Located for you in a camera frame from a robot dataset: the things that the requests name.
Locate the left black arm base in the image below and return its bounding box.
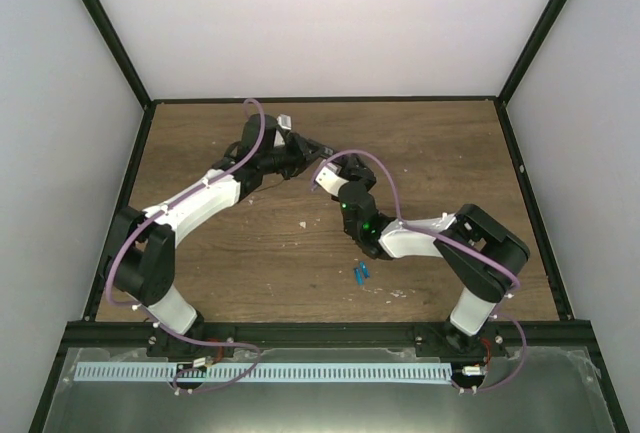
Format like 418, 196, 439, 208
145, 316, 237, 359

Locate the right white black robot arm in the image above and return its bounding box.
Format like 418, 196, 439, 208
317, 152, 530, 356

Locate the blue battery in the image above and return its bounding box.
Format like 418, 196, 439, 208
359, 262, 370, 279
354, 267, 363, 286

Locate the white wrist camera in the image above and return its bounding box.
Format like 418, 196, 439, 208
273, 114, 292, 147
313, 162, 348, 198

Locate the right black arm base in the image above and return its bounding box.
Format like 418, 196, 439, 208
413, 318, 505, 361

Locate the blue battery left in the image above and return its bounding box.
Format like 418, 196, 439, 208
354, 267, 363, 286

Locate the light blue slotted cable duct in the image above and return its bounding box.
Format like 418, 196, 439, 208
73, 362, 452, 385

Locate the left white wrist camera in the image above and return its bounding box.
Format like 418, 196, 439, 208
273, 114, 292, 147

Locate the blue battery right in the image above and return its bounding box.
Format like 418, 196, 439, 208
359, 262, 370, 279

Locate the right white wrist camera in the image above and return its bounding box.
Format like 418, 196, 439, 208
313, 162, 348, 198

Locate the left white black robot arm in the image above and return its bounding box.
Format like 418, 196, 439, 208
105, 114, 334, 357

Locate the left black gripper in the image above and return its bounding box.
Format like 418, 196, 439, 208
259, 133, 323, 180

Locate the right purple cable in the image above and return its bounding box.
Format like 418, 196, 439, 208
309, 148, 529, 395

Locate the grey metal front plate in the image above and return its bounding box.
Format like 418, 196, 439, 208
44, 347, 614, 432

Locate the black aluminium frame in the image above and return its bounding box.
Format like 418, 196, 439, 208
30, 0, 628, 432

